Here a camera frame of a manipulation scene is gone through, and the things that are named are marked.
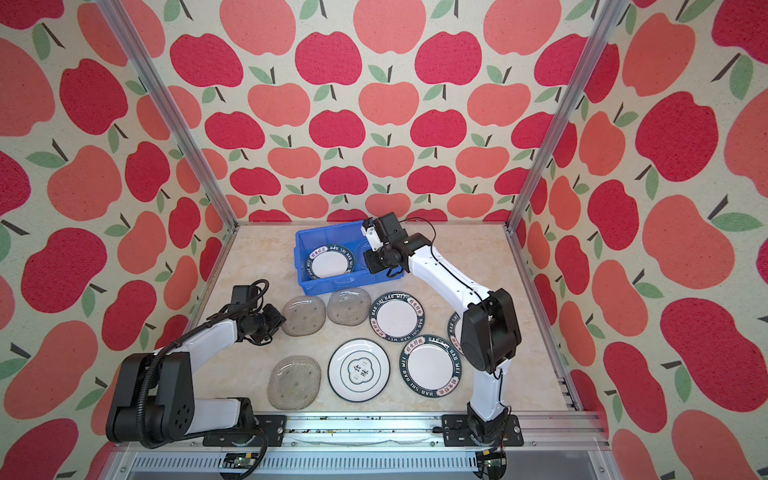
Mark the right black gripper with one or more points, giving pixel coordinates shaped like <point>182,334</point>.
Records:
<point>371,264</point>

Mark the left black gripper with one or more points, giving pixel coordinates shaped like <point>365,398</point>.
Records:
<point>275,317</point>

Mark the clear glass plate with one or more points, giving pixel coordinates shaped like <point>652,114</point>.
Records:
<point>304,316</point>
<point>349,307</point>
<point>294,383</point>

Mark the clear glass plate front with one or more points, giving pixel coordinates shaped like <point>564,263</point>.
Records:
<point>294,383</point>

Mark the green rim plate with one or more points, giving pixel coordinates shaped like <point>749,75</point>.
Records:
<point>329,260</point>
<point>397,316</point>
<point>454,328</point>
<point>430,366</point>

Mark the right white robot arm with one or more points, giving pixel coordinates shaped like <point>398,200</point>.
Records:
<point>490,331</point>

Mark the blue plastic bin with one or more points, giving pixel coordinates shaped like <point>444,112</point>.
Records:
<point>346,234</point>

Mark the white plate clover pattern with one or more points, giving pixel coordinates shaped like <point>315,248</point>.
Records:
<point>358,370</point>

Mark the green rim plate front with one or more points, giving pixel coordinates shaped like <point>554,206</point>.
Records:
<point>430,366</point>

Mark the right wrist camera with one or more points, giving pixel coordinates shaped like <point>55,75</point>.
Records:
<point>371,234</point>

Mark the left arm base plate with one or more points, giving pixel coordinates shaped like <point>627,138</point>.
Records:
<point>264,429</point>

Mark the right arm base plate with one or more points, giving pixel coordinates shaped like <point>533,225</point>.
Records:
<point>457,432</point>

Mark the left aluminium frame post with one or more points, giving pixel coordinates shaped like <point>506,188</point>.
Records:
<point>130,40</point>

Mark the aluminium frame post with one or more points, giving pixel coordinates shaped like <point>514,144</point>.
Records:
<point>574,92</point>
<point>130,40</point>

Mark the aluminium front rail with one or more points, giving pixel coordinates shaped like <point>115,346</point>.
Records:
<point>382,445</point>

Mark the right aluminium frame post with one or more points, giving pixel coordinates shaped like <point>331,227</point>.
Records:
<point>574,92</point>

